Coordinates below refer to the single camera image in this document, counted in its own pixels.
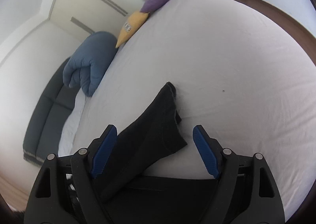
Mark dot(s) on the white bed sheet mattress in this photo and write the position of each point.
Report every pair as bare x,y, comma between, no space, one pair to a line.
237,73

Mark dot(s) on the black denim pants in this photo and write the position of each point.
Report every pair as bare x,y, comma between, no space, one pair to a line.
123,193

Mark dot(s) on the brown wooden headboard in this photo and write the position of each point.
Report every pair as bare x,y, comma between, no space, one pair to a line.
271,4

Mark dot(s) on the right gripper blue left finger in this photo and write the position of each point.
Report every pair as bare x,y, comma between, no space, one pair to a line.
100,150

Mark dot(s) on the blue folded duvet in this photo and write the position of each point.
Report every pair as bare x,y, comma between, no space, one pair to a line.
90,61

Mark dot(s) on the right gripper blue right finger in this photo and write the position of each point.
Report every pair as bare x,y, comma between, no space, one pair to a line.
209,150

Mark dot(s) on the yellow cushion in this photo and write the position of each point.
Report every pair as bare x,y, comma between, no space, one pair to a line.
131,26

